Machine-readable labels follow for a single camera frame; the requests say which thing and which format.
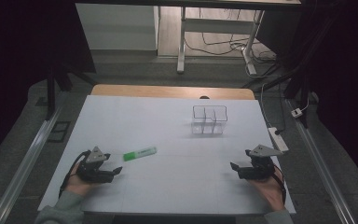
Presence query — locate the white desk frame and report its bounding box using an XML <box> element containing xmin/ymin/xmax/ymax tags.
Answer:
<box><xmin>176</xmin><ymin>6</ymin><xmax>266</xmax><ymax>77</ymax></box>

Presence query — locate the green highlighter pen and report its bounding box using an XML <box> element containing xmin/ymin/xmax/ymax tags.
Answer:
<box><xmin>122</xmin><ymin>146</ymin><xmax>158</xmax><ymax>162</ymax></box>

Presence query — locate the person's left hand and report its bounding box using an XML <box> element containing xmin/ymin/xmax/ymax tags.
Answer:
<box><xmin>64</xmin><ymin>162</ymin><xmax>98</xmax><ymax>198</ymax></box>

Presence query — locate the white power strip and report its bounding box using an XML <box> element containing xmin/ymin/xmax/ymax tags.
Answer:
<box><xmin>268</xmin><ymin>126</ymin><xmax>290</xmax><ymax>153</ymax></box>

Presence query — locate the black stand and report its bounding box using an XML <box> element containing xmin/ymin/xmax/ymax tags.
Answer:
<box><xmin>241</xmin><ymin>18</ymin><xmax>337</xmax><ymax>129</ymax></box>
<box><xmin>45</xmin><ymin>62</ymin><xmax>98</xmax><ymax>121</ymax></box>

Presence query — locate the black floor cable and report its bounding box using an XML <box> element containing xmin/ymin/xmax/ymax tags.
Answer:
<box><xmin>184</xmin><ymin>8</ymin><xmax>255</xmax><ymax>58</ymax></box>

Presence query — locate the person's right hand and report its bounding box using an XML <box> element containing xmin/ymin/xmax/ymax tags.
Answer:
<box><xmin>249</xmin><ymin>171</ymin><xmax>287</xmax><ymax>213</ymax></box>

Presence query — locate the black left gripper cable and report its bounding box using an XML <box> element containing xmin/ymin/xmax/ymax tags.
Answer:
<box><xmin>58</xmin><ymin>149</ymin><xmax>91</xmax><ymax>199</ymax></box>

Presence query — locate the white cabinet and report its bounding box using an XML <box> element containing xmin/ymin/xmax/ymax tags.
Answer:
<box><xmin>75</xmin><ymin>3</ymin><xmax>160</xmax><ymax>51</ymax></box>

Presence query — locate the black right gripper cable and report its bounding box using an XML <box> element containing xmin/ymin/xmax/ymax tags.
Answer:
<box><xmin>272</xmin><ymin>164</ymin><xmax>288</xmax><ymax>206</ymax></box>

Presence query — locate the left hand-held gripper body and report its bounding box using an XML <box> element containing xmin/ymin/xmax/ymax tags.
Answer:
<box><xmin>76</xmin><ymin>146</ymin><xmax>116</xmax><ymax>184</ymax></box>

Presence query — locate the metal floor rail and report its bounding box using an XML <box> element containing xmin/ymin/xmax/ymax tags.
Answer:
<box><xmin>286</xmin><ymin>98</ymin><xmax>357</xmax><ymax>224</ymax></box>
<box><xmin>0</xmin><ymin>104</ymin><xmax>63</xmax><ymax>224</ymax></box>

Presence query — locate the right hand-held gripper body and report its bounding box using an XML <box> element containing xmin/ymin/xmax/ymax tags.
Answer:
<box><xmin>238</xmin><ymin>144</ymin><xmax>284</xmax><ymax>181</ymax></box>

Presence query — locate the clear plastic organizer box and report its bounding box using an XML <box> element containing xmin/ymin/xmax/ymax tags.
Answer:
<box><xmin>191</xmin><ymin>105</ymin><xmax>228</xmax><ymax>135</ymax></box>

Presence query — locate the black floor plate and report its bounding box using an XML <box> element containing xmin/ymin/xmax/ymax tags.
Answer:
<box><xmin>47</xmin><ymin>120</ymin><xmax>72</xmax><ymax>144</ymax></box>

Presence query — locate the white power strip cable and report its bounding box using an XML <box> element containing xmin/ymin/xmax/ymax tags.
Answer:
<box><xmin>259</xmin><ymin>81</ymin><xmax>274</xmax><ymax>129</ymax></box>

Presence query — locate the small white adapter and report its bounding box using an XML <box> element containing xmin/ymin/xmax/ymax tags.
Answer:
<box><xmin>290</xmin><ymin>107</ymin><xmax>304</xmax><ymax>119</ymax></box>

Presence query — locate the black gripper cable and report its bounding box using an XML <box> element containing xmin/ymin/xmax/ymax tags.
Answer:
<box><xmin>58</xmin><ymin>149</ymin><xmax>91</xmax><ymax>199</ymax></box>
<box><xmin>272</xmin><ymin>164</ymin><xmax>288</xmax><ymax>206</ymax></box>

